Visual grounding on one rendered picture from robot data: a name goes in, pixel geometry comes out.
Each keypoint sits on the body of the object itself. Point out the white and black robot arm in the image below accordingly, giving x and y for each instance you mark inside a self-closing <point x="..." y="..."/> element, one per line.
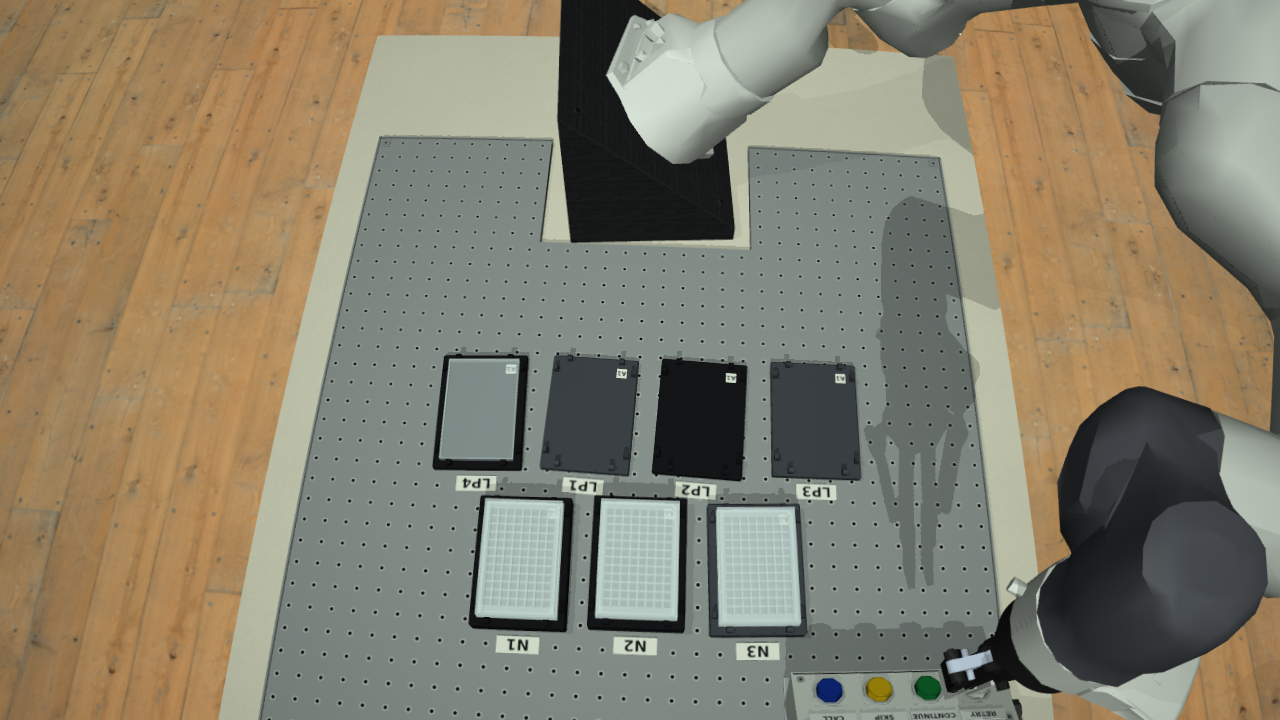
<point x="1163" y="567"/>

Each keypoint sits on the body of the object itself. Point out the white label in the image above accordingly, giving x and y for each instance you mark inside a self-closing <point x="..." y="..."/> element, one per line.
<point x="816" y="492"/>
<point x="757" y="651"/>
<point x="582" y="486"/>
<point x="635" y="646"/>
<point x="517" y="645"/>
<point x="695" y="491"/>
<point x="476" y="483"/>

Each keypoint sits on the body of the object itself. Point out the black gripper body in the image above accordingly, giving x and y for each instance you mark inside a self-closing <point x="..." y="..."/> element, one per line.
<point x="1005" y="656"/>

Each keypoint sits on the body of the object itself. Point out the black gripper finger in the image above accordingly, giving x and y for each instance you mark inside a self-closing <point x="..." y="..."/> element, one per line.
<point x="961" y="667"/>
<point x="999" y="686"/>

